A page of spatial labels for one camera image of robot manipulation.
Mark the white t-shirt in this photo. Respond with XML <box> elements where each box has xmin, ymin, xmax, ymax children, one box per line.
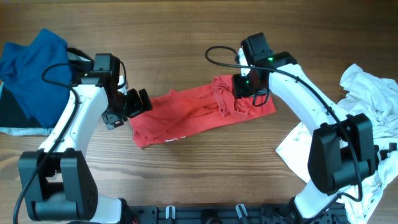
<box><xmin>275</xmin><ymin>64</ymin><xmax>397</xmax><ymax>223</ymax></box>

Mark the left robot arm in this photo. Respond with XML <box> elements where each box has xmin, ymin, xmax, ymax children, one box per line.
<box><xmin>18</xmin><ymin>78</ymin><xmax>152</xmax><ymax>223</ymax></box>

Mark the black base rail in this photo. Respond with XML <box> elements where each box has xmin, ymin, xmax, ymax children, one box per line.
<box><xmin>129</xmin><ymin>203</ymin><xmax>348</xmax><ymax>224</ymax></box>

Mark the light grey folded garment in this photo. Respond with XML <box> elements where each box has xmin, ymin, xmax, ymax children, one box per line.
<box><xmin>0</xmin><ymin>81</ymin><xmax>55</xmax><ymax>137</ymax></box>

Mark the black folded garment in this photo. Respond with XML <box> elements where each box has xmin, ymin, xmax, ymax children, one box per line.
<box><xmin>0</xmin><ymin>47</ymin><xmax>96</xmax><ymax>129</ymax></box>

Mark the blue folded shirt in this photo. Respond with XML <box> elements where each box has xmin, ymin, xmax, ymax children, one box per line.
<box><xmin>1</xmin><ymin>29</ymin><xmax>73</xmax><ymax>128</ymax></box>

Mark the red printed t-shirt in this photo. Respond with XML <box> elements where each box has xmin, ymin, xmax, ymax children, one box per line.
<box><xmin>129</xmin><ymin>75</ymin><xmax>276</xmax><ymax>148</ymax></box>

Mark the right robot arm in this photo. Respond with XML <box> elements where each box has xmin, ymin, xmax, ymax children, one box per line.
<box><xmin>233</xmin><ymin>49</ymin><xmax>378</xmax><ymax>223</ymax></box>

